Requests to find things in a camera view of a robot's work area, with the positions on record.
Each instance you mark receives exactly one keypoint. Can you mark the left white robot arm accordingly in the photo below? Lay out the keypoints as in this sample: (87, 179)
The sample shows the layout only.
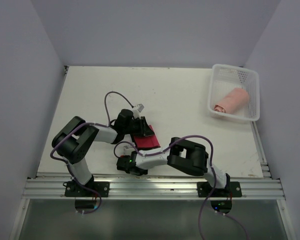
(73, 142)

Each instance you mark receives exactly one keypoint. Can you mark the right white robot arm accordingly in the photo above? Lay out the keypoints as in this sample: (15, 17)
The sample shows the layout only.
(191, 155)

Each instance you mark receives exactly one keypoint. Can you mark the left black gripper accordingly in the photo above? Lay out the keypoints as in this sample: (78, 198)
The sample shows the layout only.
(141, 123)

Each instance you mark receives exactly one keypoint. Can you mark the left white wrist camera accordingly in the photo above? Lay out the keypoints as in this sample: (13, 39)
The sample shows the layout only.
(138, 108)

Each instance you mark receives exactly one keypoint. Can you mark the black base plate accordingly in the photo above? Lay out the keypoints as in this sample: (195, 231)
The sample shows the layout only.
(91, 189)
(207, 190)

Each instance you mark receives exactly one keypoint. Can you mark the pink towel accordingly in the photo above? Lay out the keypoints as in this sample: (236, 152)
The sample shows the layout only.
(233, 101)

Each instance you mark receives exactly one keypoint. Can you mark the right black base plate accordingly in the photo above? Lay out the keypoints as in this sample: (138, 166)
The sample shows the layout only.
(207, 190)

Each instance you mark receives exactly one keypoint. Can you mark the black cloth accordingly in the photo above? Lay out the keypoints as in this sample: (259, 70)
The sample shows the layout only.
(145, 143)

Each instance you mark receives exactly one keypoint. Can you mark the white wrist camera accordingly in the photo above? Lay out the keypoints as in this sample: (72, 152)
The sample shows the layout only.
(138, 108)
(127, 150)

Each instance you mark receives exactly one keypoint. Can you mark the white plastic basket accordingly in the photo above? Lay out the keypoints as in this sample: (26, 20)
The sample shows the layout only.
(224, 78)

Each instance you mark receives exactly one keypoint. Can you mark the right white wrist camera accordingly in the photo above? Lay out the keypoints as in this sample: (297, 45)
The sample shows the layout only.
(127, 150)

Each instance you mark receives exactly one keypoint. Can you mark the aluminium mounting rail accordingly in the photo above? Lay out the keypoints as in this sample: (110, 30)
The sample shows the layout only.
(127, 187)

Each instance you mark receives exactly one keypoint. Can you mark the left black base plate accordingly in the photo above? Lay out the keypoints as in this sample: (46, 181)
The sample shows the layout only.
(91, 189)

